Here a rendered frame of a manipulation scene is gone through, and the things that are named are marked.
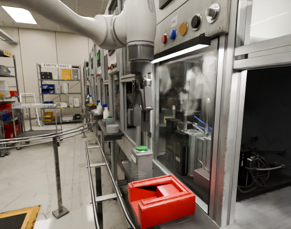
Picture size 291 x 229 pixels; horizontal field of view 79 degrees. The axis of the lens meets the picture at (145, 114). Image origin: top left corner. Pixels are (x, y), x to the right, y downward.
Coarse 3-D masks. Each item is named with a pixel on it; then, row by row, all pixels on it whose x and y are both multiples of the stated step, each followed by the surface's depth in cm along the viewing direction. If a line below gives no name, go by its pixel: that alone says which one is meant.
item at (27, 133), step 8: (24, 104) 375; (32, 104) 367; (40, 104) 369; (48, 104) 371; (56, 104) 374; (56, 112) 368; (24, 120) 393; (56, 120) 367; (24, 128) 395; (56, 128) 369; (16, 136) 359; (24, 136) 355; (48, 136) 367; (16, 144) 354
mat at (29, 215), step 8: (32, 208) 183; (0, 216) 171; (8, 216) 171; (16, 216) 171; (24, 216) 171; (32, 216) 172; (0, 224) 161; (8, 224) 161; (16, 224) 161; (24, 224) 161; (32, 224) 162
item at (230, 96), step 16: (224, 96) 40; (240, 96) 39; (224, 112) 40; (240, 112) 40; (224, 128) 41; (240, 128) 41; (224, 144) 41; (240, 144) 42; (224, 160) 41; (224, 176) 41; (224, 192) 42; (224, 208) 43; (224, 224) 44
